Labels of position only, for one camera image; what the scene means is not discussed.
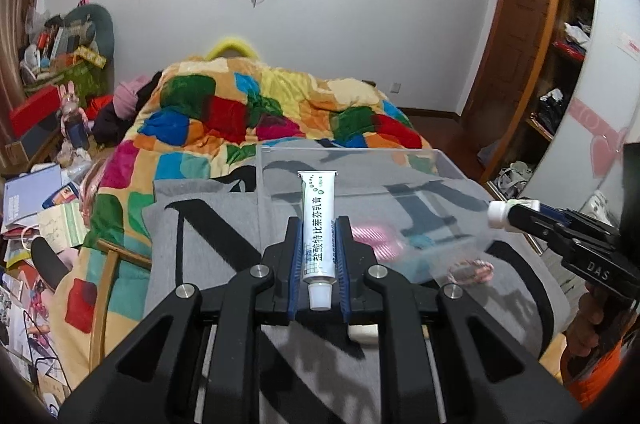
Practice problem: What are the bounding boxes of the pink rope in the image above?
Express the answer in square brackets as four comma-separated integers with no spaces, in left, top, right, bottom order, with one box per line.
[350,223,407,263]

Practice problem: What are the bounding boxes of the pink knit hat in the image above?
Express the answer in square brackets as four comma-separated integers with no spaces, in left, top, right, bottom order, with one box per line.
[112,76,151,121]

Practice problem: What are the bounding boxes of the grey neck pillow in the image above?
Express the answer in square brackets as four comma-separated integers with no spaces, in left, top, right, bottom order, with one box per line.
[64,3,115,60]

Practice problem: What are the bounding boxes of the pink bunny toy bottle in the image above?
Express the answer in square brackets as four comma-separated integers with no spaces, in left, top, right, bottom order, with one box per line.
[58,81,91,150]

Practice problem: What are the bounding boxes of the blue white book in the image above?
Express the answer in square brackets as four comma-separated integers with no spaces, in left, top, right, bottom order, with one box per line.
[2,164,62,230]

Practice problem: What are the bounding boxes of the yellow pillow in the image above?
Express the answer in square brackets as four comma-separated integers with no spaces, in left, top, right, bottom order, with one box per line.
[204,36,259,60]

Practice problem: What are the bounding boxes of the right hand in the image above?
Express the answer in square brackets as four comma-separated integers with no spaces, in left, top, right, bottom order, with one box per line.
[565,283,604,358]

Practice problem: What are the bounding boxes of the wooden wardrobe shelves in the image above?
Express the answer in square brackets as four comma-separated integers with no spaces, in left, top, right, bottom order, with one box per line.
[469,0,596,186]

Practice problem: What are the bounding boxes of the colourful patchwork quilt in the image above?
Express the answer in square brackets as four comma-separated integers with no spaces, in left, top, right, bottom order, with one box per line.
[48,57,428,387]

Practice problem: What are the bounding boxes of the brown wooden door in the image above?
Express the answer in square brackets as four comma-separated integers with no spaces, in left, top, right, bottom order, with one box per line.
[463,0,549,147]

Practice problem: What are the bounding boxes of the white ointment tube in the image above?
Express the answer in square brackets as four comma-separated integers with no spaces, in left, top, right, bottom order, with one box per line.
[297,171,336,311]

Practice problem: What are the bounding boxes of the white sliding wardrobe door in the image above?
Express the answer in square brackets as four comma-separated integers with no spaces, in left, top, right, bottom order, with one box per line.
[523,0,639,218]

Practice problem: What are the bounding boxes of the grey black blanket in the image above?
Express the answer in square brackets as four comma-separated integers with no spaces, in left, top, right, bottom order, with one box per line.
[143,139,570,423]

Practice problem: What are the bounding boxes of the wooden back scratcher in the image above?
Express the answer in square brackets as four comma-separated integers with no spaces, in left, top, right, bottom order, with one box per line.
[89,239,152,372]

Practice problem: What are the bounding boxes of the red box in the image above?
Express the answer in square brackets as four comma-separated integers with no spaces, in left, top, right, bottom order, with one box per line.
[9,85,60,138]

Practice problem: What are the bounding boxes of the clear plastic storage box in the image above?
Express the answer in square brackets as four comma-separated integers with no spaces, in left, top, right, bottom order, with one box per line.
[257,143,495,287]

